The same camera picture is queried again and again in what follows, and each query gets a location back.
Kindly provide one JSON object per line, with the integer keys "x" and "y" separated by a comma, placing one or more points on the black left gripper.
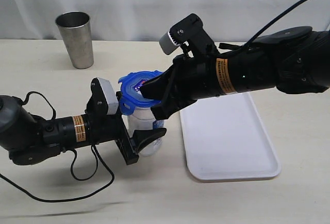
{"x": 104, "y": 128}

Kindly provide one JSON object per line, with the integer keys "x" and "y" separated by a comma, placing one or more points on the white plastic tray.
{"x": 225, "y": 140}

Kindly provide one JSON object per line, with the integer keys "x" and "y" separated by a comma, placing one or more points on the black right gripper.
{"x": 182, "y": 84}

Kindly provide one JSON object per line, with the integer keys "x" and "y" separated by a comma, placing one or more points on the blue container lid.
{"x": 130, "y": 89}

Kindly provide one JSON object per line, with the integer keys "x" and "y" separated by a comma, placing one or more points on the white backdrop cloth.
{"x": 139, "y": 20}

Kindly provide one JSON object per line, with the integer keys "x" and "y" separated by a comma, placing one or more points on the clear plastic container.
{"x": 140, "y": 124}

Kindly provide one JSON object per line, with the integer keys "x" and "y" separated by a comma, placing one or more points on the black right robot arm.
{"x": 294, "y": 61}

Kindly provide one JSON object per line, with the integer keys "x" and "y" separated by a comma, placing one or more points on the stainless steel cup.
{"x": 75, "y": 30}

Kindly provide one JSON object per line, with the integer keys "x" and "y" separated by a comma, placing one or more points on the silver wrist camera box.
{"x": 103, "y": 100}

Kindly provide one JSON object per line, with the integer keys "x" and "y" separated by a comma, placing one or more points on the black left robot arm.
{"x": 31, "y": 139}

